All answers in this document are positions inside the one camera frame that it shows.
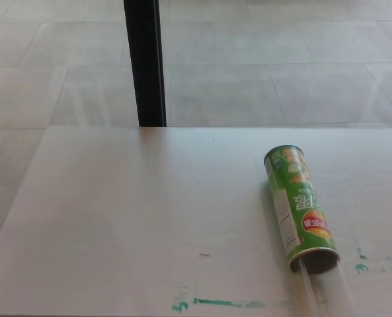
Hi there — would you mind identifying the green chips can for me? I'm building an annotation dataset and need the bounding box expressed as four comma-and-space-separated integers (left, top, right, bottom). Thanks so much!
263, 144, 342, 275

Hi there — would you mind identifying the black vertical window frame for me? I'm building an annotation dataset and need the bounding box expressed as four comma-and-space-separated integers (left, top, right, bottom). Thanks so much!
122, 0, 167, 127

